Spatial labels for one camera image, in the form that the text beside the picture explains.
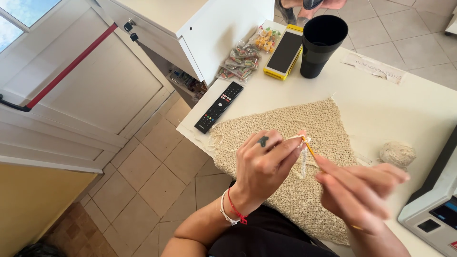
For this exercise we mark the person's right hand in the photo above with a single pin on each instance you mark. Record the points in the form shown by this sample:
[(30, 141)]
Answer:
[(360, 200)]

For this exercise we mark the person's left hand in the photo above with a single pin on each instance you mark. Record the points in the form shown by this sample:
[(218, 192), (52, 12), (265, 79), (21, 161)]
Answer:
[(259, 171)]

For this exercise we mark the person's right fingers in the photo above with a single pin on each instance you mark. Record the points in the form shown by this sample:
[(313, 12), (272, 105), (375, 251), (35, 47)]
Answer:
[(353, 178)]

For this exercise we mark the yellow crochet hook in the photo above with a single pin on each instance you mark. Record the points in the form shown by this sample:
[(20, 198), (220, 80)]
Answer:
[(311, 149)]

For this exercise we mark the white yarn strand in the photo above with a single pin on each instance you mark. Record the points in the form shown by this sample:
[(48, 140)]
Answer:
[(304, 162)]

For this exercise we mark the beige yarn ball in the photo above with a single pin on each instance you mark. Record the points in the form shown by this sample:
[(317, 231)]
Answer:
[(397, 154)]

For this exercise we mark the beige crocheted fabric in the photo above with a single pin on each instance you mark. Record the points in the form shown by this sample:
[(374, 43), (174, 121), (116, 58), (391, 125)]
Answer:
[(321, 121)]

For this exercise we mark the grey weighing scale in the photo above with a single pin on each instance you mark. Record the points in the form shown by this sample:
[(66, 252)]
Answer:
[(428, 214)]

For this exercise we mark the person's black clothing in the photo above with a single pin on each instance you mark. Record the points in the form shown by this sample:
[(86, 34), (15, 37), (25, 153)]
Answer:
[(264, 235)]

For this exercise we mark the taped white paper label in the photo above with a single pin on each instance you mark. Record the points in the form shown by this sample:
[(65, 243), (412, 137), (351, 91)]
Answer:
[(375, 67)]

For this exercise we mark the black plastic cup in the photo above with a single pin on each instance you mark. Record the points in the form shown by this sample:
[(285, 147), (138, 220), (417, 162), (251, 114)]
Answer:
[(319, 50)]

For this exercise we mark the phone in yellow case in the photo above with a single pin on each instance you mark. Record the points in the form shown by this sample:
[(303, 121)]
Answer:
[(285, 52)]

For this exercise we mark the black remote control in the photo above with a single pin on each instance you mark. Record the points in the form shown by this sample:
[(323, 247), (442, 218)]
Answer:
[(218, 107)]

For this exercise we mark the bag of green red candies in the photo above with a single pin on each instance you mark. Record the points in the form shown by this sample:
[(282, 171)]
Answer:
[(241, 62)]

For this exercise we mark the bag of orange yellow candies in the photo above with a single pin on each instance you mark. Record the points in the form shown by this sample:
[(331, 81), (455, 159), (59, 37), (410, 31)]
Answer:
[(266, 39)]

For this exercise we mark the white furniture piece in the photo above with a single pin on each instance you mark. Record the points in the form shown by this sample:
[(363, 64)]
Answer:
[(452, 21)]

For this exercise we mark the shelf with small items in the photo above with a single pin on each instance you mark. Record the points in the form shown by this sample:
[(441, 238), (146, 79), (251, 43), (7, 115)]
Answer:
[(185, 84)]

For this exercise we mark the white cabinet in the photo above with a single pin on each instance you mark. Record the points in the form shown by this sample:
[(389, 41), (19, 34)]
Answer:
[(210, 28)]

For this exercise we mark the black keys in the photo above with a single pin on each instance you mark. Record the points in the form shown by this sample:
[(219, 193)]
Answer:
[(130, 31)]

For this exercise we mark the white door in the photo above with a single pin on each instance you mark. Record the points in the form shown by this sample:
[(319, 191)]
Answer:
[(100, 92)]

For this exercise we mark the red door push bar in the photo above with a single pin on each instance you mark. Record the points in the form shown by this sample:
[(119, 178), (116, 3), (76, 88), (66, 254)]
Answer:
[(71, 66)]

